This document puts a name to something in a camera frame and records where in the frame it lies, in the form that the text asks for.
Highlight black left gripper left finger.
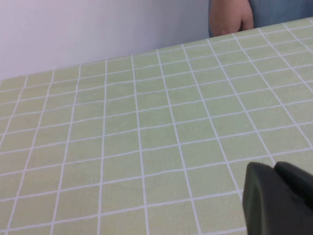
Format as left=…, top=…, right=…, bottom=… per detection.
left=242, top=161, right=313, bottom=235

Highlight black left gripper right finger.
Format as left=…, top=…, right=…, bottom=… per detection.
left=273, top=161, right=313, bottom=201

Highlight person's right hand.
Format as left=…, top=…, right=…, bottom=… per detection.
left=210, top=0, right=254, bottom=38

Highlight green checked tablecloth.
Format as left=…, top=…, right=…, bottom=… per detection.
left=0, top=17, right=313, bottom=235

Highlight blue jeans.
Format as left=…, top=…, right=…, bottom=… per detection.
left=208, top=0, right=313, bottom=38

